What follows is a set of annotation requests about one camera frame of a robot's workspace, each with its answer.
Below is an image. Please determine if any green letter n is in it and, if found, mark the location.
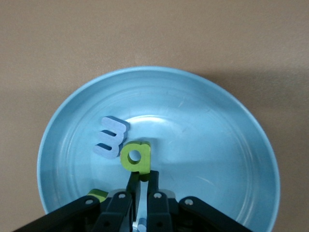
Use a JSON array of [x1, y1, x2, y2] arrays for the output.
[[86, 188, 109, 203]]

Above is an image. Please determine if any blue letter x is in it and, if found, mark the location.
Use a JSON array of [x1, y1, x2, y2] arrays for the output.
[[132, 217, 148, 232]]

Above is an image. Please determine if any blue plate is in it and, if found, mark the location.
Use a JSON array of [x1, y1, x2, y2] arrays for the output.
[[36, 67, 281, 232]]

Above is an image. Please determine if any blue letter m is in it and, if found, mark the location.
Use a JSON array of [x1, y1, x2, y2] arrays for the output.
[[93, 116, 131, 160]]

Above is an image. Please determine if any green letter a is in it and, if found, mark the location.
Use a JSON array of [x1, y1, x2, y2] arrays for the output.
[[120, 141, 152, 182]]

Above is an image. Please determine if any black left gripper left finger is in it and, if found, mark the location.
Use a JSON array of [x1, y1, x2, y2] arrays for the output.
[[14, 172, 142, 232]]

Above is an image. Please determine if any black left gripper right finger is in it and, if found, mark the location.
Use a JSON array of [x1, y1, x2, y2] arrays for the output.
[[146, 171, 252, 232]]

